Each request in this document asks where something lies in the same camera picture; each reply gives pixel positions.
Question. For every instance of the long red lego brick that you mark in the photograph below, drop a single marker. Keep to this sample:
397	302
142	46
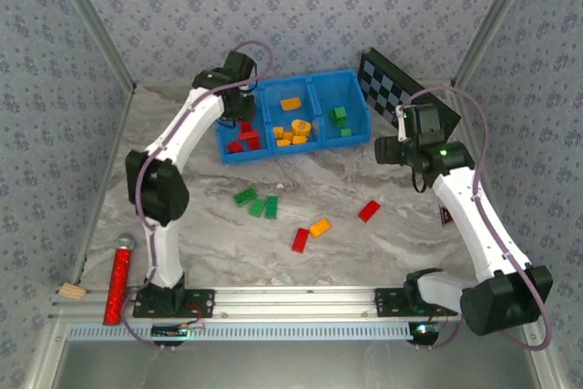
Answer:
254	144
300	240
246	126
369	211
248	135

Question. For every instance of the small red lego brick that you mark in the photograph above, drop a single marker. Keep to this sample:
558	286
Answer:
235	147

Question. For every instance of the curved yellow lego brick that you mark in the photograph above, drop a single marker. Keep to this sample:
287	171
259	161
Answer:
278	131

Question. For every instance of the small green lego brick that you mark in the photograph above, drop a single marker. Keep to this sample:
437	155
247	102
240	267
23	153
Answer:
257	207
346	132

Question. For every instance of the long yellow lego brick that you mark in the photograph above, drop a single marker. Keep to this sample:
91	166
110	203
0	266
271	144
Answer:
290	104
320	228

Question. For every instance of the small yellow lego brick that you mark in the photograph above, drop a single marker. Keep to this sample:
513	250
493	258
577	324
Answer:
299	139
283	143
288	136

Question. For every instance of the round yellow lego piece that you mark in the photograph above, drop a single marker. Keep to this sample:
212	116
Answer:
301	127

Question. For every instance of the long green lego brick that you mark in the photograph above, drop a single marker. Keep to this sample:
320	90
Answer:
245	196
338	115
271	207

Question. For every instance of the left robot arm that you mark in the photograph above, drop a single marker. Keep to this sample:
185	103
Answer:
157	188

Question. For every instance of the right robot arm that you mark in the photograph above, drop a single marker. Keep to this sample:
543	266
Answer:
501	302

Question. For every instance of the black grey checkerboard panel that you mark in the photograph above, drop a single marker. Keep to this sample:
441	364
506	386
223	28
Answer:
382	84

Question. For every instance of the red triangle warning sticker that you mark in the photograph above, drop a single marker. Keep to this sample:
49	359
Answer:
445	217

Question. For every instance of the blue three-compartment bin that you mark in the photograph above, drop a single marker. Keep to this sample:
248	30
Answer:
350	88

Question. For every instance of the small controller circuit board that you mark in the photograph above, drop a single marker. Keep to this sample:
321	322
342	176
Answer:
175	330
423	332

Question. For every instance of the red glitter toy microphone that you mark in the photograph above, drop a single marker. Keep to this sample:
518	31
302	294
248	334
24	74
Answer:
119	279

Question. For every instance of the grey metal sheet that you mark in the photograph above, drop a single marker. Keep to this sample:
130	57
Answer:
291	366

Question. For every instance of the small wooden block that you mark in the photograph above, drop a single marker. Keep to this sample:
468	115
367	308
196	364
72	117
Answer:
73	292

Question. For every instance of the right wrist white camera bracket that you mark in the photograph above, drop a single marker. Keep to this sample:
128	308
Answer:
402	129

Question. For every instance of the aluminium corner post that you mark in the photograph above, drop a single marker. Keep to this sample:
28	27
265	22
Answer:
492	20
93	20

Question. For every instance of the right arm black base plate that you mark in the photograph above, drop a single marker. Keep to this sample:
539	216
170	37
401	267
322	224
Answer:
387	303

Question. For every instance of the long aluminium base rail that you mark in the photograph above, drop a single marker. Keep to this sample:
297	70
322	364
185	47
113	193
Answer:
291	300

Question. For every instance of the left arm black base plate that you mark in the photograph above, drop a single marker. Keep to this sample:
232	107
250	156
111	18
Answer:
200	303

